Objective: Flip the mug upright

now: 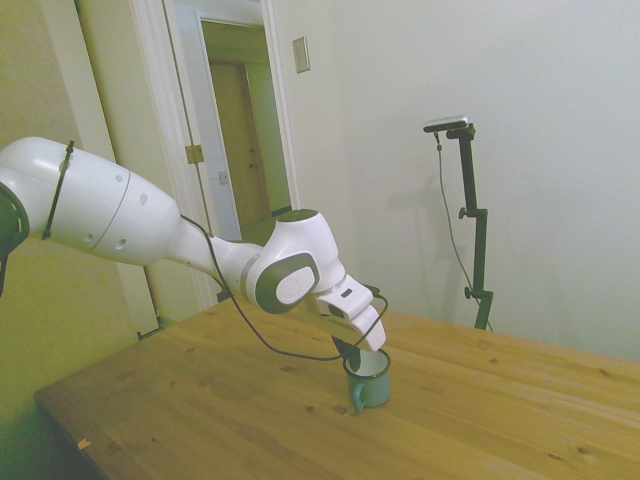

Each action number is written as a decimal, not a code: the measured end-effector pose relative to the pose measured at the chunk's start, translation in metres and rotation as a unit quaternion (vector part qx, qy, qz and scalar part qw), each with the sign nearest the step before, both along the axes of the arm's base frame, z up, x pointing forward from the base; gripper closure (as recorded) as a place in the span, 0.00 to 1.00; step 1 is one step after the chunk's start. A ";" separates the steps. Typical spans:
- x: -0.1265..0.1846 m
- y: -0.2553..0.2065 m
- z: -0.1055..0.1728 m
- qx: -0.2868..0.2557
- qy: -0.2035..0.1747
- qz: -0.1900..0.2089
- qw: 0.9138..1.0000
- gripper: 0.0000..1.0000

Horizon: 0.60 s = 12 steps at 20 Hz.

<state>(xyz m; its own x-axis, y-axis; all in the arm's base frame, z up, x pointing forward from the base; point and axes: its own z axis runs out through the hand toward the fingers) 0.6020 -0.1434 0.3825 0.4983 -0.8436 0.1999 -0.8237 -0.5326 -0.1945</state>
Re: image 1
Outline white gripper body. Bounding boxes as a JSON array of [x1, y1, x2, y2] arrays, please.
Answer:
[[314, 277, 387, 352]]

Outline blue enamel mug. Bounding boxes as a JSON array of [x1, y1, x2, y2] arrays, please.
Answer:
[[342, 348, 393, 414]]

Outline wooden hallway door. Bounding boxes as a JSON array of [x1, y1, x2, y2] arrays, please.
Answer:
[[208, 59, 271, 226]]

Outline white open door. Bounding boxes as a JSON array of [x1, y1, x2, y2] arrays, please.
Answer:
[[167, 0, 249, 301]]

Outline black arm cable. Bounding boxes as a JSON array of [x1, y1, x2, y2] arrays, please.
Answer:
[[0, 214, 390, 362]]

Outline black camera stand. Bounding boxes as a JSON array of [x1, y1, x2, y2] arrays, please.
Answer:
[[444, 124, 496, 331]]

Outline black metal foot bracket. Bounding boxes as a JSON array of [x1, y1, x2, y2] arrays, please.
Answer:
[[136, 313, 174, 342]]

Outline grey stereo camera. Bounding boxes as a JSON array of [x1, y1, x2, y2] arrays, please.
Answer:
[[422, 115, 472, 134]]

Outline white door frame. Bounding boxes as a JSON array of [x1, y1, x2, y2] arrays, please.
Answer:
[[128, 0, 302, 314]]

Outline beige wall switch plate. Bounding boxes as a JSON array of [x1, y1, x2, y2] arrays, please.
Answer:
[[291, 35, 312, 75]]

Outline black arm strap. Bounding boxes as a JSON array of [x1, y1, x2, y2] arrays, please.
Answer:
[[41, 140, 75, 241]]

